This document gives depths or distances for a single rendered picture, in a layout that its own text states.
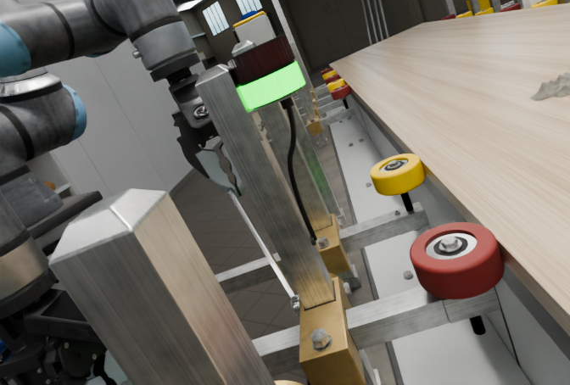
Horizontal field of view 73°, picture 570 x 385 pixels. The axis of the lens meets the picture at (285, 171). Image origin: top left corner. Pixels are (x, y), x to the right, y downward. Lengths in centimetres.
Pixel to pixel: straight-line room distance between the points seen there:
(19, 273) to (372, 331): 36
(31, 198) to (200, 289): 70
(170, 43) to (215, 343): 44
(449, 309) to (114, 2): 52
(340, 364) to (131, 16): 47
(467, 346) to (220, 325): 58
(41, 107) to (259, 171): 59
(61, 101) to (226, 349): 79
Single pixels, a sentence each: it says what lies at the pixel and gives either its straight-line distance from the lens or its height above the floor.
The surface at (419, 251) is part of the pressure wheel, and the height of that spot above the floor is 91.
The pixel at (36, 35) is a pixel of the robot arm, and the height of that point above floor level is 127.
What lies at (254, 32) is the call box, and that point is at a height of 119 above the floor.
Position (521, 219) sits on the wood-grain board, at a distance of 44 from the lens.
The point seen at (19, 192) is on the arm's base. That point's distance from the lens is 85.
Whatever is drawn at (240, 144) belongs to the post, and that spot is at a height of 107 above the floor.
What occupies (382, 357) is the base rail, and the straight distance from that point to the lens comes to 62.
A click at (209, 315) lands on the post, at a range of 17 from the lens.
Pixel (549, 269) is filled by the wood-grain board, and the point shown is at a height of 90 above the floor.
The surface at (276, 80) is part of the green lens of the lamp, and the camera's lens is 35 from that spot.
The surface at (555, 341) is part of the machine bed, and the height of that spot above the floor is 81.
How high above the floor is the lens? 114
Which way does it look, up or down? 16 degrees down
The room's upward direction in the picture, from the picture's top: 25 degrees counter-clockwise
